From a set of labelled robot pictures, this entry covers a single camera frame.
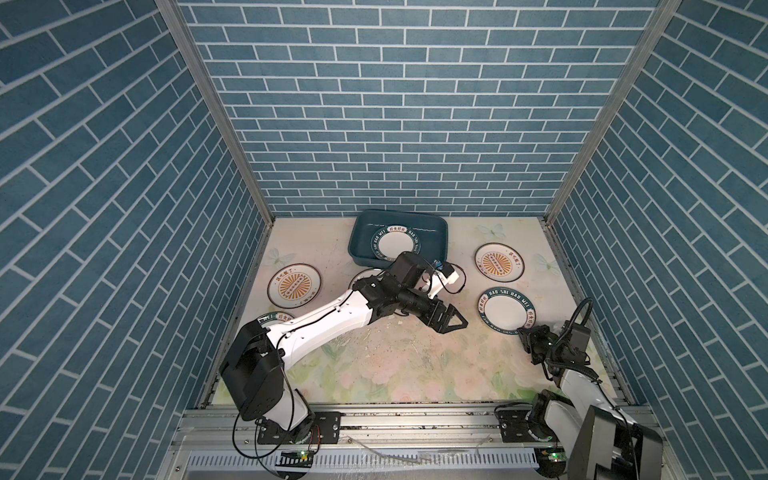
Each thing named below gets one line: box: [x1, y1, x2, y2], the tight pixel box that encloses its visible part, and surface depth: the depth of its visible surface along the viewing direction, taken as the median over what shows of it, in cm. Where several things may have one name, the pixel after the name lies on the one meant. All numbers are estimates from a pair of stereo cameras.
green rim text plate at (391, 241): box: [370, 224, 422, 262], surface depth 114 cm
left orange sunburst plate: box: [267, 263, 322, 309], surface depth 103 cm
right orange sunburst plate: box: [475, 242, 525, 283], surface depth 110 cm
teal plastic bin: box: [348, 209, 449, 269], surface depth 117 cm
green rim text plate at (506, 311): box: [478, 287, 537, 335], surface depth 96 cm
